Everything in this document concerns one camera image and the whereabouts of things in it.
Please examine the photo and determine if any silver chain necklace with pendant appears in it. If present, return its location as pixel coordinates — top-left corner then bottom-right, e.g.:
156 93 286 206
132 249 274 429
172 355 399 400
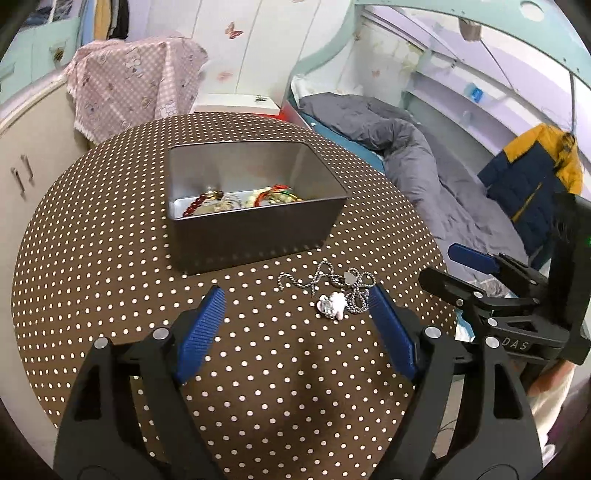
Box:
276 257 378 316

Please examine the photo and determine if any pink white charm jewelry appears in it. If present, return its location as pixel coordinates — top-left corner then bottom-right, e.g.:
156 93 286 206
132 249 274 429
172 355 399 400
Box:
315 292 348 321

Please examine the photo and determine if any gold jewelry pile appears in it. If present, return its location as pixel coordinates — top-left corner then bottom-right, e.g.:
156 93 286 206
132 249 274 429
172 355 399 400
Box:
195 190 242 214

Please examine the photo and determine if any person's right hand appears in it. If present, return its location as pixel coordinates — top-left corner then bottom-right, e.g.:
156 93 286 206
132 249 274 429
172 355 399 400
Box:
527 360 576 397

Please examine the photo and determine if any grey duvet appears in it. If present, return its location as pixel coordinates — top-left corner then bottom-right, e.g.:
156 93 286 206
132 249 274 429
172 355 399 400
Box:
297 91 530 285

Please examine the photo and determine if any yellow navy jacket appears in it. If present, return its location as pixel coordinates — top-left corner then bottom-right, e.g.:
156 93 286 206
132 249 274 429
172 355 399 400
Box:
478 123 583 256

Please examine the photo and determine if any teal bed sheet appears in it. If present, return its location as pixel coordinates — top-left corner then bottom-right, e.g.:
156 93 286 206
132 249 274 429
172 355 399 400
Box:
300 113 385 174

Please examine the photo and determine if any brown polka dot tablecloth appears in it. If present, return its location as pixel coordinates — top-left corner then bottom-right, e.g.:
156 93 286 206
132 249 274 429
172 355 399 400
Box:
10 114 456 479

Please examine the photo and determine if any dark metal tin box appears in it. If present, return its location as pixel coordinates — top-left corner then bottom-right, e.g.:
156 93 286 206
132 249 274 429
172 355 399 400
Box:
165 140 349 274

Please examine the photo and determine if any red white box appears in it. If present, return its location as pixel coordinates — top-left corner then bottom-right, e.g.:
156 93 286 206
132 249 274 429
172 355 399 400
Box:
190 93 288 121

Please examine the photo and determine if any beige cabinet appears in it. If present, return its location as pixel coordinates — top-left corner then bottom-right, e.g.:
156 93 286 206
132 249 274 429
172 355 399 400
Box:
0 68 91 273

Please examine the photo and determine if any pink checkered bear cloth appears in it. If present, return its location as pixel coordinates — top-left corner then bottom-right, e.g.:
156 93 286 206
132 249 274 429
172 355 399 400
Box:
65 36 208 144

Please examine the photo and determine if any mint green drawer unit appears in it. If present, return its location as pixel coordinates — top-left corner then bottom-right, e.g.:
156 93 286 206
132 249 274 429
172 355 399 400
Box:
1 18 80 103

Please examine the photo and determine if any cream red bead bracelet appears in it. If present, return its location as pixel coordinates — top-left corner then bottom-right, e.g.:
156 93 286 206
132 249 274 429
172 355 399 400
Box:
244 184 304 207

